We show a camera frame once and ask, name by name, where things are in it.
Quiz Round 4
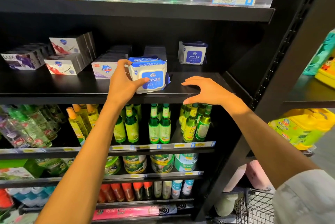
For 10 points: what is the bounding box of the person's left hand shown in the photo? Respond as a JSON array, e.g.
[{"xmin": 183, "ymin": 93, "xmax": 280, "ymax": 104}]
[{"xmin": 107, "ymin": 59, "xmax": 150, "ymax": 109}]

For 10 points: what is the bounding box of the person's right hand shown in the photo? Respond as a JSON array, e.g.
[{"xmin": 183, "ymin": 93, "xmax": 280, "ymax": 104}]
[{"xmin": 181, "ymin": 76, "xmax": 247, "ymax": 114}]

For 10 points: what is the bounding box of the single blue label wipe pack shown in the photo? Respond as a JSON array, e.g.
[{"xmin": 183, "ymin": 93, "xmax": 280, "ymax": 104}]
[
  {"xmin": 131, "ymin": 60, "xmax": 171, "ymax": 94},
  {"xmin": 129, "ymin": 56, "xmax": 159, "ymax": 66}
]

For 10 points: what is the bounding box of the black store shelf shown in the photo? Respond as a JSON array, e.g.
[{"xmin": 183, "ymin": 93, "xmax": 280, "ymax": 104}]
[{"xmin": 0, "ymin": 0, "xmax": 335, "ymax": 224}]

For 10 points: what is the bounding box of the black wire shopping cart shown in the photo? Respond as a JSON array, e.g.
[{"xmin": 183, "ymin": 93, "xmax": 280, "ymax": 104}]
[{"xmin": 209, "ymin": 187, "xmax": 275, "ymax": 224}]

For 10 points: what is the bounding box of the person's right forearm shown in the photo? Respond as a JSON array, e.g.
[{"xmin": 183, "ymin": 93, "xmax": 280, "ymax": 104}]
[{"xmin": 225, "ymin": 101, "xmax": 320, "ymax": 190}]

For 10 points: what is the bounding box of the person's left forearm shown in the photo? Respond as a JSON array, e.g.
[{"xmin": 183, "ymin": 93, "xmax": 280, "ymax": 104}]
[{"xmin": 34, "ymin": 101, "xmax": 126, "ymax": 224}]

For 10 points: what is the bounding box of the row of white pink soap boxes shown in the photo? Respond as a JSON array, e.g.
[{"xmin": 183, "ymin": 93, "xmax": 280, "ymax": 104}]
[{"xmin": 91, "ymin": 45, "xmax": 132, "ymax": 79}]

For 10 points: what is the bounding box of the row of white upright packs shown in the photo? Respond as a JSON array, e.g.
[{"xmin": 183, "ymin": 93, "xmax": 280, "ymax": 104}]
[{"xmin": 178, "ymin": 41, "xmax": 208, "ymax": 66}]

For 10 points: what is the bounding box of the row of green yellow bottles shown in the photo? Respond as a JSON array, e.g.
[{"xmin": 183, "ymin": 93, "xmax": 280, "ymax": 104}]
[{"xmin": 66, "ymin": 102, "xmax": 214, "ymax": 146}]

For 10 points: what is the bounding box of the row of white red soap boxes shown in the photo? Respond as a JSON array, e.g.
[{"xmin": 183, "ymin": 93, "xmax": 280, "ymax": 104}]
[{"xmin": 44, "ymin": 32, "xmax": 96, "ymax": 76}]

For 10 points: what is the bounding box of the green lidded wipe tub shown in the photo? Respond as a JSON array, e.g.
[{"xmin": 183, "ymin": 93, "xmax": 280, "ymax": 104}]
[
  {"xmin": 123, "ymin": 155, "xmax": 148, "ymax": 175},
  {"xmin": 174, "ymin": 153, "xmax": 199, "ymax": 173},
  {"xmin": 105, "ymin": 156, "xmax": 122, "ymax": 176},
  {"xmin": 37, "ymin": 158, "xmax": 69, "ymax": 176},
  {"xmin": 150, "ymin": 153, "xmax": 175, "ymax": 174}
]

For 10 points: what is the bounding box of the yellow detergent jug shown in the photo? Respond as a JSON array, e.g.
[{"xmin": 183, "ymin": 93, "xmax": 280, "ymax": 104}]
[{"xmin": 268, "ymin": 108, "xmax": 335, "ymax": 151}]

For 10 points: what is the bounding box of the row of white small bottles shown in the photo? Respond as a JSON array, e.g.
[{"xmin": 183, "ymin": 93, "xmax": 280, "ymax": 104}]
[{"xmin": 153, "ymin": 179, "xmax": 195, "ymax": 200}]

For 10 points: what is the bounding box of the row of purple soap boxes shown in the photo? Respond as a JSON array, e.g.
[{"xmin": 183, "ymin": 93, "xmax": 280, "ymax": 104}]
[{"xmin": 0, "ymin": 43, "xmax": 53, "ymax": 71}]

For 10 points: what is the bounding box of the cream white pouch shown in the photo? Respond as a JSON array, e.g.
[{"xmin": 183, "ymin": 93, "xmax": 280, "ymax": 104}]
[{"xmin": 215, "ymin": 192, "xmax": 239, "ymax": 217}]

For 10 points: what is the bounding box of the long pink packet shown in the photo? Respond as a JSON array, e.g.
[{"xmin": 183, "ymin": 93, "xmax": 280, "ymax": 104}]
[{"xmin": 93, "ymin": 203, "xmax": 179, "ymax": 221}]

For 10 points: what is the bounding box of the green white box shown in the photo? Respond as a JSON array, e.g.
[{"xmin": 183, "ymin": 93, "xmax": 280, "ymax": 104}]
[{"xmin": 0, "ymin": 159, "xmax": 43, "ymax": 180}]

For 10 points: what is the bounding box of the red snack packet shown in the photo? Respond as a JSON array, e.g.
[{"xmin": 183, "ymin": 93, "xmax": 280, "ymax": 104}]
[{"xmin": 0, "ymin": 189, "xmax": 14, "ymax": 209}]

